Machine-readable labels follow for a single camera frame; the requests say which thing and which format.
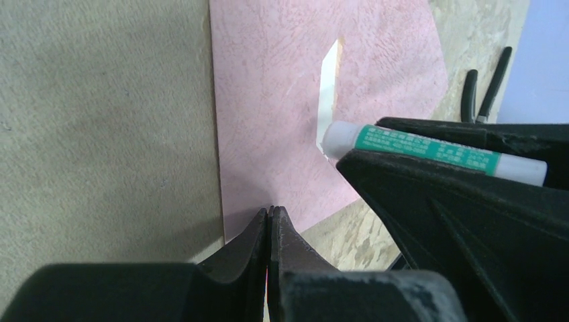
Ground black handled pliers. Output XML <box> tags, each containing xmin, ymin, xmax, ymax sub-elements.
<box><xmin>460</xmin><ymin>46</ymin><xmax>513</xmax><ymax>124</ymax></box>

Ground white green glue stick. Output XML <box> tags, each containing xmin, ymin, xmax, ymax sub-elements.
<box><xmin>320</xmin><ymin>121</ymin><xmax>548</xmax><ymax>186</ymax></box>

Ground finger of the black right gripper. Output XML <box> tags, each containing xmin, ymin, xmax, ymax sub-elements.
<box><xmin>337</xmin><ymin>150</ymin><xmax>568</xmax><ymax>321</ymax></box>
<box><xmin>376</xmin><ymin>117</ymin><xmax>568</xmax><ymax>189</ymax></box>

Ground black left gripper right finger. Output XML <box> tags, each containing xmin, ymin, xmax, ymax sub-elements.
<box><xmin>268</xmin><ymin>207</ymin><xmax>466</xmax><ymax>321</ymax></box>

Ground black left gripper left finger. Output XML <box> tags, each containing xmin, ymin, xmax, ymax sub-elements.
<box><xmin>2</xmin><ymin>209</ymin><xmax>267</xmax><ymax>321</ymax></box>

